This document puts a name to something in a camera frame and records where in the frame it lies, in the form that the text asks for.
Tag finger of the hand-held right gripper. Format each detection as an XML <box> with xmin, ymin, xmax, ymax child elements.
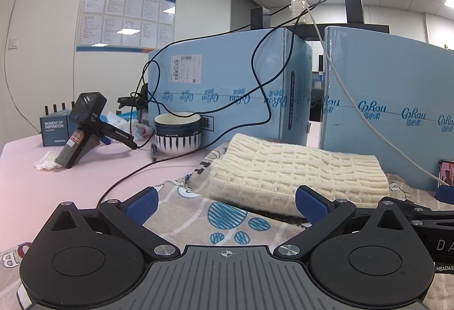
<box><xmin>397</xmin><ymin>186</ymin><xmax>454</xmax><ymax>227</ymax></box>

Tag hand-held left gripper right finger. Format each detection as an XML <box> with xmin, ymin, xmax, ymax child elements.
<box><xmin>274</xmin><ymin>185</ymin><xmax>415</xmax><ymax>258</ymax></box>

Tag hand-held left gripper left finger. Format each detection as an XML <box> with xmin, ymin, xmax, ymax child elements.
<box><xmin>48</xmin><ymin>187</ymin><xmax>181</xmax><ymax>260</ymax></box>

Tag cream knit sweater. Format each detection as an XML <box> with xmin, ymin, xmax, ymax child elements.
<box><xmin>206</xmin><ymin>133</ymin><xmax>390</xmax><ymax>216</ymax></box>

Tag smartphone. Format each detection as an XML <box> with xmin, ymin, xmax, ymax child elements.
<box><xmin>439</xmin><ymin>160</ymin><xmax>454</xmax><ymax>188</ymax></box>

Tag paw print blanket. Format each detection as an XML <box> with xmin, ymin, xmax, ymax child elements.
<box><xmin>0</xmin><ymin>142</ymin><xmax>454</xmax><ymax>310</ymax></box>

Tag white striped ceramic bowl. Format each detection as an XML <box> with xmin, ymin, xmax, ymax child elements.
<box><xmin>155</xmin><ymin>131</ymin><xmax>202</xmax><ymax>155</ymax></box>

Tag white plastic bag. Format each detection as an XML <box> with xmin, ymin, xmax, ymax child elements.
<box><xmin>106</xmin><ymin>111</ymin><xmax>157</xmax><ymax>140</ymax></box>

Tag blue rimmed ceramic bowl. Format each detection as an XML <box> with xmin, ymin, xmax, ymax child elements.
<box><xmin>154</xmin><ymin>112</ymin><xmax>202</xmax><ymax>137</ymax></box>

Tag pink sheet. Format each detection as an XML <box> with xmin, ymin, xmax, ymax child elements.
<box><xmin>0</xmin><ymin>126</ymin><xmax>228</xmax><ymax>261</ymax></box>

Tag spare hand-held gripper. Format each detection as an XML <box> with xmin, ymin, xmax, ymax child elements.
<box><xmin>57</xmin><ymin>92</ymin><xmax>140</xmax><ymax>169</ymax></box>

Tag black clamp device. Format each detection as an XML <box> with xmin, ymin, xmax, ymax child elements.
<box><xmin>117</xmin><ymin>83</ymin><xmax>150</xmax><ymax>111</ymax></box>

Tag crumpled white tissue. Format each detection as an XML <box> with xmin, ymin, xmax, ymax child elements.
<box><xmin>34</xmin><ymin>151</ymin><xmax>62</xmax><ymax>171</ymax></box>

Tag small dark blue box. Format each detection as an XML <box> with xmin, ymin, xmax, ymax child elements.
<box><xmin>40</xmin><ymin>111</ymin><xmax>77</xmax><ymax>147</ymax></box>

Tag light blue cardboard box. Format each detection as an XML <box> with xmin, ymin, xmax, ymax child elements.
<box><xmin>147</xmin><ymin>27</ymin><xmax>313</xmax><ymax>151</ymax></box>
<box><xmin>318</xmin><ymin>26</ymin><xmax>454</xmax><ymax>192</ymax></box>

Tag black router antennas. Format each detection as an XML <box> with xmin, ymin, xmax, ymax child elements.
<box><xmin>44</xmin><ymin>102</ymin><xmax>76</xmax><ymax>116</ymax></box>

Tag black box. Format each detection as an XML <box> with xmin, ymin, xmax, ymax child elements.
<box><xmin>251</xmin><ymin>7</ymin><xmax>270</xmax><ymax>30</ymax></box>

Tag white knobby figurine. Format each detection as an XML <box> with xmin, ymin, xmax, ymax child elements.
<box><xmin>290</xmin><ymin>0</ymin><xmax>309</xmax><ymax>19</ymax></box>

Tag black power adapter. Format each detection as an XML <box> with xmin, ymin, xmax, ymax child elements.
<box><xmin>345</xmin><ymin>0</ymin><xmax>363</xmax><ymax>24</ymax></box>

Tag white cable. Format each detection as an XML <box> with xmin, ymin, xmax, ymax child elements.
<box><xmin>301</xmin><ymin>0</ymin><xmax>450</xmax><ymax>187</ymax></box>

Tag black cable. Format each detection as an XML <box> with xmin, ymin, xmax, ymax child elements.
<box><xmin>96</xmin><ymin>0</ymin><xmax>355</xmax><ymax>206</ymax></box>

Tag wall poster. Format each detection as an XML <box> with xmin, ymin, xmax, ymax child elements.
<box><xmin>76</xmin><ymin>0</ymin><xmax>177</xmax><ymax>54</ymax></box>

